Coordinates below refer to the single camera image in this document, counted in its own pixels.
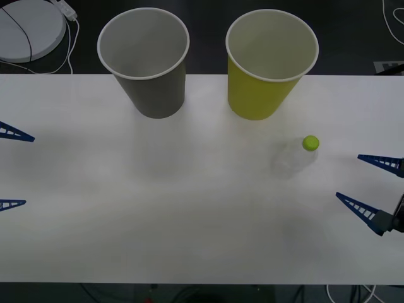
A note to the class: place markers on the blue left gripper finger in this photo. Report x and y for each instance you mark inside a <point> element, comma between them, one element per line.
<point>26,138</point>
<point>20,202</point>

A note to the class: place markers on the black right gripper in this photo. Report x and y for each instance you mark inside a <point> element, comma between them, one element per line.
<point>400,221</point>

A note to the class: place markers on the clear bottle with green cap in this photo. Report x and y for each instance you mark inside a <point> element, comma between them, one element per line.
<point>311,142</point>

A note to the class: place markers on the white round base with seam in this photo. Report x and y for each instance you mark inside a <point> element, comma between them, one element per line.
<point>41,31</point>

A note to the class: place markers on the grey printed marker sheet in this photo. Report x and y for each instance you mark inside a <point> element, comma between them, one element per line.
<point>388,67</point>

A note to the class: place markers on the white power strip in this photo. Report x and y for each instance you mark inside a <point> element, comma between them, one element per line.
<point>67,11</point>

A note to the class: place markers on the grey plastic bin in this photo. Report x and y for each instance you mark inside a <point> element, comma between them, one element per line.
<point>158,94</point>

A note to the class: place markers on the yellow-green plastic bin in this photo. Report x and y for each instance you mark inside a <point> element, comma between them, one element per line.
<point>252,94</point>

